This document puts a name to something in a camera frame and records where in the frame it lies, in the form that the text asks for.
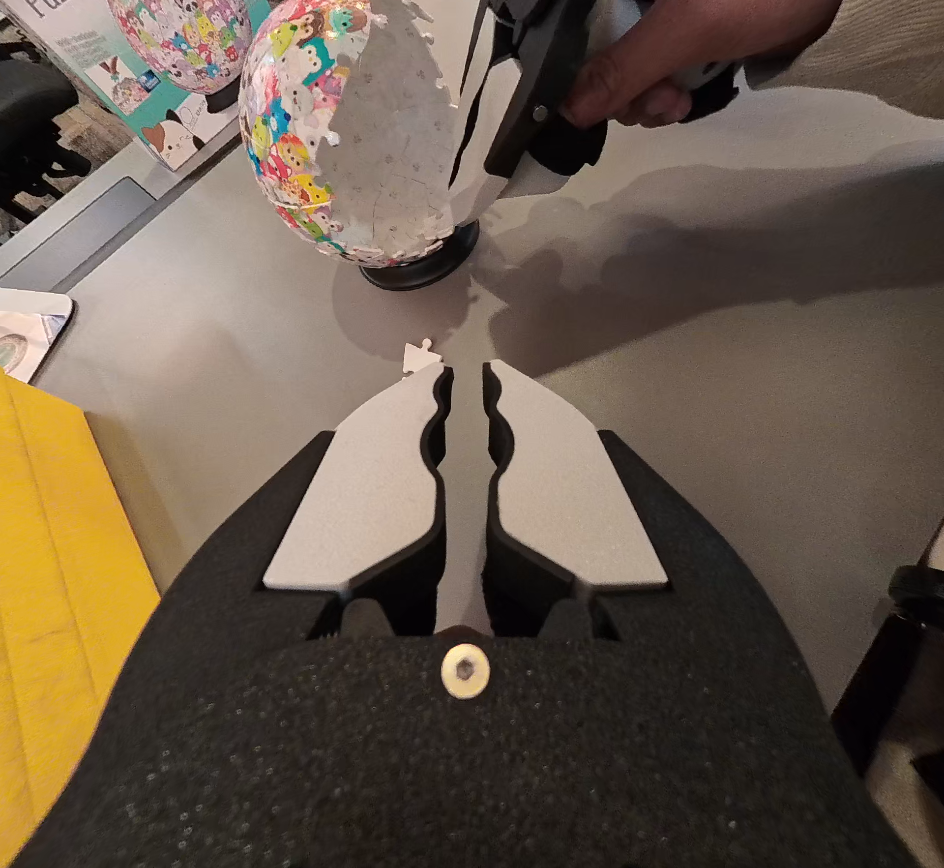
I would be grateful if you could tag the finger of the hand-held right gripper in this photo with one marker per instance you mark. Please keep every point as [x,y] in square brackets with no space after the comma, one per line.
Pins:
[492,42]
[487,145]

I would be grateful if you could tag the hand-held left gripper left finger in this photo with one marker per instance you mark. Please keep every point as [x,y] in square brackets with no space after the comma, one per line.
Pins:
[361,506]

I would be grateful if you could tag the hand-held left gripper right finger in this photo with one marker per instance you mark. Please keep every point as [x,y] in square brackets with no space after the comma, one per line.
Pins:
[575,506]

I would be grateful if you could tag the colourful puzzle ball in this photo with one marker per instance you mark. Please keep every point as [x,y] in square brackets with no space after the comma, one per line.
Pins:
[383,145]

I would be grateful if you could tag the round black ball stand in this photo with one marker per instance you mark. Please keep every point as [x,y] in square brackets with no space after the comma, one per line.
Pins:
[420,274]

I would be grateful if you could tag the white puzzle piece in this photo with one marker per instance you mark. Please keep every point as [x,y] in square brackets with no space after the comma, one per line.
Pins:
[420,359]

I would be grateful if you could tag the puzzle box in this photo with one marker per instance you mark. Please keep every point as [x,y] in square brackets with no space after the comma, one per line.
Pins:
[110,34]

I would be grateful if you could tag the black fabric item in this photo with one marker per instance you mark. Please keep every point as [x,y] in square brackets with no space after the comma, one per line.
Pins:
[892,676]

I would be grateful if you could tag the white printed sheet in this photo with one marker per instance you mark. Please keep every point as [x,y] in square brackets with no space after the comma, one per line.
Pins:
[37,322]

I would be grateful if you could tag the black office chair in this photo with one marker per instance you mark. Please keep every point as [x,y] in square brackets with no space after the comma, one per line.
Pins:
[37,115]

